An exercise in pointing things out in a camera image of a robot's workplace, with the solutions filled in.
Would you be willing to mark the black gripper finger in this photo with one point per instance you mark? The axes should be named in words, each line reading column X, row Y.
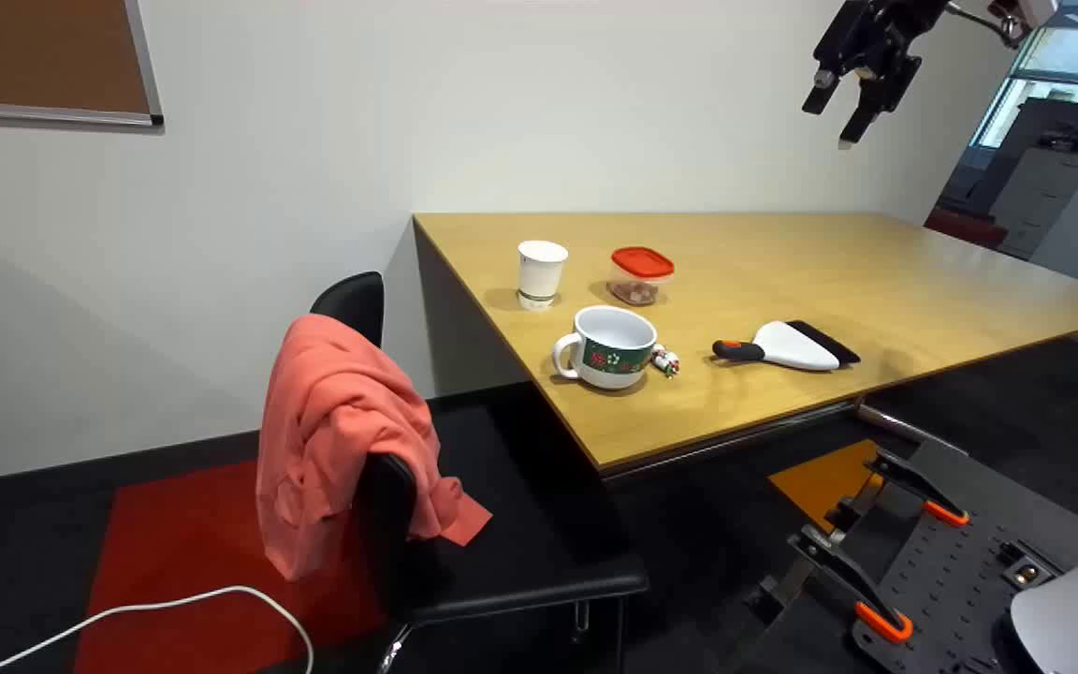
column 823, row 93
column 865, row 115

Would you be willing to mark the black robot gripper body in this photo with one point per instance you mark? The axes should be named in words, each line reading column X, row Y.
column 874, row 28

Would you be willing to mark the white mug with green print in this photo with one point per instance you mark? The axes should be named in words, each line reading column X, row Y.
column 615, row 345

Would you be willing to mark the red chair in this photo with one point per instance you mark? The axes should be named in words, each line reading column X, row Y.
column 969, row 225

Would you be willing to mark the glass window partition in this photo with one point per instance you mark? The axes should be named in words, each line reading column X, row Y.
column 1059, row 135

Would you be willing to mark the clear container with red lid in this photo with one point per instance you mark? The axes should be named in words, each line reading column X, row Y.
column 643, row 276

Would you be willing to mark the white paper cup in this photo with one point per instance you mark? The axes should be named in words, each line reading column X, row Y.
column 540, row 271

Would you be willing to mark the orange wooden board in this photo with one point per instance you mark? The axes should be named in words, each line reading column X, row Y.
column 823, row 481

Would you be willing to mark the orange tipped black clamp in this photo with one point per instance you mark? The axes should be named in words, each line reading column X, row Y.
column 945, row 511
column 883, row 621

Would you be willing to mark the black stand with perforated plate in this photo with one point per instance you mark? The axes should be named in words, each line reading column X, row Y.
column 953, row 575

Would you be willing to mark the black office chair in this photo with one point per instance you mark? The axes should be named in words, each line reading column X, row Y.
column 527, row 536

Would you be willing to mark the coral pink jacket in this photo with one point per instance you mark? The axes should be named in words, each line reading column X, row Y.
column 336, row 437

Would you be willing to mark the cork board with metal frame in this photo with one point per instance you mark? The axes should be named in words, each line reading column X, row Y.
column 37, row 49

